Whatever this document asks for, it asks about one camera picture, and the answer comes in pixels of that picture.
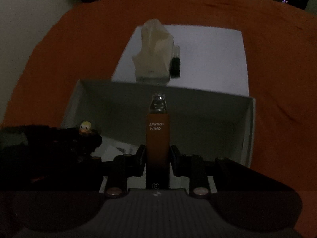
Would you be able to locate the white cardboard box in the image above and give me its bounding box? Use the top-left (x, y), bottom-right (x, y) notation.
top-left (61, 79), bottom-right (256, 194)

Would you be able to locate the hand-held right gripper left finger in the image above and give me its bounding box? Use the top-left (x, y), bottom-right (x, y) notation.
top-left (83, 144), bottom-right (146, 199)

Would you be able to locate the orange blanket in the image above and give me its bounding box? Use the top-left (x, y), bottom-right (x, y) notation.
top-left (0, 0), bottom-right (317, 192)

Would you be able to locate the clear plastic tissue pack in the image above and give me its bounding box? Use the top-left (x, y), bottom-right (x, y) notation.
top-left (132, 18), bottom-right (174, 85)

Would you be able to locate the small toy figurine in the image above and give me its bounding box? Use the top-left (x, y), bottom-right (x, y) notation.
top-left (79, 121), bottom-right (96, 136)

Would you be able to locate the white paper sheet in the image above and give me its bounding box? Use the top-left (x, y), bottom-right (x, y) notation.
top-left (111, 24), bottom-right (249, 97)

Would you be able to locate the orange brown bottle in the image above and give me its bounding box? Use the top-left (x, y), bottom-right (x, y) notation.
top-left (146, 93), bottom-right (171, 190)

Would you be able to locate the small black bottle white cap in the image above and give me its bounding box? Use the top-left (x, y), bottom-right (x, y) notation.
top-left (169, 45), bottom-right (181, 78)

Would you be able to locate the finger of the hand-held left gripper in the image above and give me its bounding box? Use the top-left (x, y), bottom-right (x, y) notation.
top-left (56, 127), bottom-right (82, 137)
top-left (74, 134), bottom-right (103, 155)

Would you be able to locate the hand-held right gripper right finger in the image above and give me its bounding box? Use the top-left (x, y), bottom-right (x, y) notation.
top-left (170, 144), bottom-right (296, 199)

